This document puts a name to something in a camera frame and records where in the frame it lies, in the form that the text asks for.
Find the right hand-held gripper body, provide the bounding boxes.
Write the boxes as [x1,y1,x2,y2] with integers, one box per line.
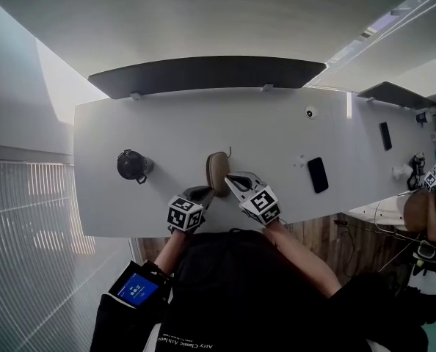
[239,184,283,227]

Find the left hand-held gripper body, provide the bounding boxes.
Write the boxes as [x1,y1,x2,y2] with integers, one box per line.
[166,194,207,233]

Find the beige glasses case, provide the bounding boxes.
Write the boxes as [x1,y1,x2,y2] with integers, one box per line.
[205,145,234,198]

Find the person's left forearm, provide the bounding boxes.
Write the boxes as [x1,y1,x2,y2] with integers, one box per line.
[153,229,190,275]

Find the person's right forearm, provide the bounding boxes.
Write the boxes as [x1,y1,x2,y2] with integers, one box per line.
[263,221,343,301]

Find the black smartphone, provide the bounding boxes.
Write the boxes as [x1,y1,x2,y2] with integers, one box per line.
[378,121,393,152]
[306,155,330,194]

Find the black shaker bottle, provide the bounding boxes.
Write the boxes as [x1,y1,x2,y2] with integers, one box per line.
[115,147,155,186]

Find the person's black shirt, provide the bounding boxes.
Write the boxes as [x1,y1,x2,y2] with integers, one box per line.
[90,229,430,352]

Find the long black divider panel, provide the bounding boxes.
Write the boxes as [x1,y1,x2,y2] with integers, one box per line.
[87,54,327,100]

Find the white crumpled tissue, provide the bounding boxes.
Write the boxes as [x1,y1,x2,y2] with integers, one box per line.
[391,163,414,180]

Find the white window blinds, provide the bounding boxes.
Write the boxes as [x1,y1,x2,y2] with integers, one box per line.
[0,158,97,352]

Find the black bag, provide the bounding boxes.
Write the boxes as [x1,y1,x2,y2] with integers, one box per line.
[327,271,436,352]

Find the short black divider panel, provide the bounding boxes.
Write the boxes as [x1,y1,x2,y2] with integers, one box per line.
[356,81,436,110]

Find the black floor cable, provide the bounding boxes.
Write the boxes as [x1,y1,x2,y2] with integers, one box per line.
[333,218,366,274]

